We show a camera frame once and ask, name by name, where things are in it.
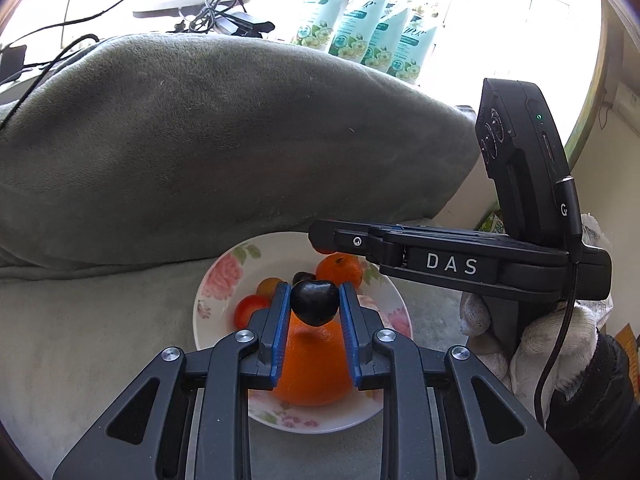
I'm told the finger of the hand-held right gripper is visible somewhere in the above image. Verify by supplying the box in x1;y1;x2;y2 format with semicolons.
308;219;382;262

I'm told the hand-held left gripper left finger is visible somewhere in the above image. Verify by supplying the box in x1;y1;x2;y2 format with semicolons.
52;281;292;480

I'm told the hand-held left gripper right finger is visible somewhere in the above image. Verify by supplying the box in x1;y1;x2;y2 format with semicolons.
339;282;581;480

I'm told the small orange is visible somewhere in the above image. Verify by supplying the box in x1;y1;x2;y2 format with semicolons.
315;254;363;295

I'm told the red cherry tomato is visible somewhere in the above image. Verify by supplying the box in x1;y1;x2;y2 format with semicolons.
235;295;272;329

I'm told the floral white plate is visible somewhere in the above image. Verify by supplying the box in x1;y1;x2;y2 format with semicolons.
193;231;412;433

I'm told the person's right forearm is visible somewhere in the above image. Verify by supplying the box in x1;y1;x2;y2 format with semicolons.
544;332;640;443

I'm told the person's right hand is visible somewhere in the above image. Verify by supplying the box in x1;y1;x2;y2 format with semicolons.
460;212;616;406

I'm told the green printed box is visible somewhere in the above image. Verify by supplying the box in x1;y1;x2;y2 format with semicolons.
477;209;508;235

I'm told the large orange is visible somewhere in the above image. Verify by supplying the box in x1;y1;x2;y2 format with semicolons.
272;319;354;407

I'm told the dark grey rolled blanket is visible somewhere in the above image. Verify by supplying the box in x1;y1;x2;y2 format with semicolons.
0;34;482;275

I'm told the orange printed packet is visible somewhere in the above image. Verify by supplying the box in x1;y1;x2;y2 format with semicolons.
612;324;640;358

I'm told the light grey blanket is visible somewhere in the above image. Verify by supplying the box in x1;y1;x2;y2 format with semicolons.
0;217;506;480

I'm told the black adapter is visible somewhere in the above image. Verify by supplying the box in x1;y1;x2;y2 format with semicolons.
0;44;28;81

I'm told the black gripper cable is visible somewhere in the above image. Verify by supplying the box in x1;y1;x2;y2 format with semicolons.
534;176;584;427

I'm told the black cable bundle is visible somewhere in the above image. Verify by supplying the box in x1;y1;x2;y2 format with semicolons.
174;0;277;39

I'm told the long black cable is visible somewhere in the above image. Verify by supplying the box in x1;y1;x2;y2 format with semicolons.
0;34;101;128

